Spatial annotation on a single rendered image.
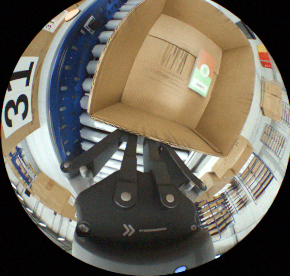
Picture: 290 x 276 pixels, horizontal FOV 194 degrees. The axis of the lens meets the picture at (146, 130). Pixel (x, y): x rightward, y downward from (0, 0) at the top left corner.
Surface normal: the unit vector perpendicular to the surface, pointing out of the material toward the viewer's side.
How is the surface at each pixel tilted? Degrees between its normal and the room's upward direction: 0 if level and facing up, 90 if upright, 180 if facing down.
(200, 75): 0
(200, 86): 0
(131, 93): 0
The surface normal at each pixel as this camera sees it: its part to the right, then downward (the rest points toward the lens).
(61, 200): 0.30, -0.88
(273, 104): -0.97, -0.18
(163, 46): 0.06, 0.41
